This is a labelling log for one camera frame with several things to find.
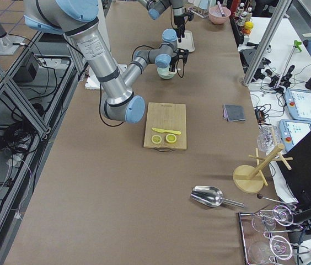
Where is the aluminium frame post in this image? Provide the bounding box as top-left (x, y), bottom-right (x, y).
top-left (241, 0), bottom-right (292, 87)

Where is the metal rod with green clip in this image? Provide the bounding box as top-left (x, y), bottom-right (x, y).
top-left (273, 40), bottom-right (302, 89)

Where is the wire glass rack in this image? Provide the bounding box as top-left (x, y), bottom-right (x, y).
top-left (238, 204), bottom-right (310, 264)

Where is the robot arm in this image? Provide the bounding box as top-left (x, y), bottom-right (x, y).
top-left (24, 1), bottom-right (191, 123)
top-left (138, 0), bottom-right (194, 42)

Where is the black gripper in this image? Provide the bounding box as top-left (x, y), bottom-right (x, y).
top-left (169, 48), bottom-right (189, 73)
top-left (173, 7), bottom-right (194, 42)

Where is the white rabbit serving tray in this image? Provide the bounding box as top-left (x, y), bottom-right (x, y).
top-left (178, 30), bottom-right (195, 52)

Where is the lemon slice near knife tip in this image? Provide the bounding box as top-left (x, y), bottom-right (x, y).
top-left (151, 135), bottom-right (162, 144)

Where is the metal tube with black cap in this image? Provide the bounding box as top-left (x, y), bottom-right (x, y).
top-left (217, 1), bottom-right (226, 17)

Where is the blue teach pendant far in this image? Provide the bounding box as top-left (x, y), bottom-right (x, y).
top-left (284, 89), bottom-right (311, 122)

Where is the bamboo cutting board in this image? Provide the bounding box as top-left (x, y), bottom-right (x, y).
top-left (143, 102), bottom-right (187, 150)

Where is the lemon slice near handle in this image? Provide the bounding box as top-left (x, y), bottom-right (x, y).
top-left (165, 133), bottom-right (178, 144)

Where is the blue teach pendant near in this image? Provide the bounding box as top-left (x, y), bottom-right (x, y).
top-left (278, 119), bottom-right (311, 152)

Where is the grey folded cloth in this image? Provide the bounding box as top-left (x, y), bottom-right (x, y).
top-left (223, 104), bottom-right (245, 121)

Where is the yellow plastic knife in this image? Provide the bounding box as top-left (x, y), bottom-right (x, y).
top-left (151, 127), bottom-right (181, 135)

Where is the clear plastic container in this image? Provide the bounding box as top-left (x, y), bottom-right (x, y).
top-left (257, 125), bottom-right (280, 153)

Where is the mint green bowl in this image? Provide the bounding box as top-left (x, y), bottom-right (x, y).
top-left (157, 67), bottom-right (177, 80)

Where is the blue teach pendant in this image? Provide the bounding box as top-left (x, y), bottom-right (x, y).
top-left (284, 89), bottom-right (311, 122)
top-left (278, 119), bottom-right (311, 152)

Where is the wooden mug tree stand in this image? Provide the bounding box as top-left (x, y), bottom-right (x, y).
top-left (233, 144), bottom-right (293, 194)

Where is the metal scoop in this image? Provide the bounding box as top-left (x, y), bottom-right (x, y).
top-left (190, 185), bottom-right (245, 208)

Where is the pink bowl with ice cubes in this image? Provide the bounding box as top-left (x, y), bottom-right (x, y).
top-left (208, 6), bottom-right (231, 25)

